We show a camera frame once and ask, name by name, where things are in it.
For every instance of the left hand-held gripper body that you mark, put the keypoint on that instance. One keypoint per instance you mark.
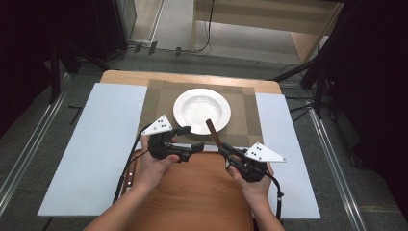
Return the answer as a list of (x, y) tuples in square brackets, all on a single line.
[(158, 126)]

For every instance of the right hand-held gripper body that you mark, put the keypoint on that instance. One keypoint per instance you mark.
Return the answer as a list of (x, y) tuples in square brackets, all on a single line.
[(263, 154)]

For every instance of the white plate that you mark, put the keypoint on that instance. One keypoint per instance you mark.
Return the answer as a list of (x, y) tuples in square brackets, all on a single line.
[(198, 109)]

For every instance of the brown wooden tray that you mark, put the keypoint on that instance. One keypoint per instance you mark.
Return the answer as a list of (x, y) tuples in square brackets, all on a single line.
[(198, 192)]

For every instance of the person's right hand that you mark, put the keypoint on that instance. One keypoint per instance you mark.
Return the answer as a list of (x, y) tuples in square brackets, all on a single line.
[(256, 189)]

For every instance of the person's left hand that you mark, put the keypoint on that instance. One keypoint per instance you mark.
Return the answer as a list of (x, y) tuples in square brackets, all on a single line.
[(152, 173)]

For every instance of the beige woven placemat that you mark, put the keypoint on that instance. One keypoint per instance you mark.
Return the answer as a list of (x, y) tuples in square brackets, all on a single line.
[(243, 115)]

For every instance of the white board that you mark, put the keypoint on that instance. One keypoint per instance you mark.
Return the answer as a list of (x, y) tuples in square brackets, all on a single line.
[(96, 144)]

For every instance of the black tripod stand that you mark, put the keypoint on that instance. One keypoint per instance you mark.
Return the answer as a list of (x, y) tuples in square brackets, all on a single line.
[(319, 83)]

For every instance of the dark cabinet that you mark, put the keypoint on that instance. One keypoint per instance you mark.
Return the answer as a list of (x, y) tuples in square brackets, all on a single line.
[(110, 25)]

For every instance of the black metal stand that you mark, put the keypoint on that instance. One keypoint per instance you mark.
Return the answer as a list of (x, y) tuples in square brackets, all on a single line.
[(55, 73)]

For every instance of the light wooden shelf unit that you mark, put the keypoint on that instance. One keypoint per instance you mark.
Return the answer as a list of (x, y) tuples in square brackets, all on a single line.
[(256, 19)]

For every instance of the metal floor rail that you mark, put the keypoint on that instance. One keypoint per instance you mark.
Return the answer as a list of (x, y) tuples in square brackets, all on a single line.
[(333, 160), (29, 150)]

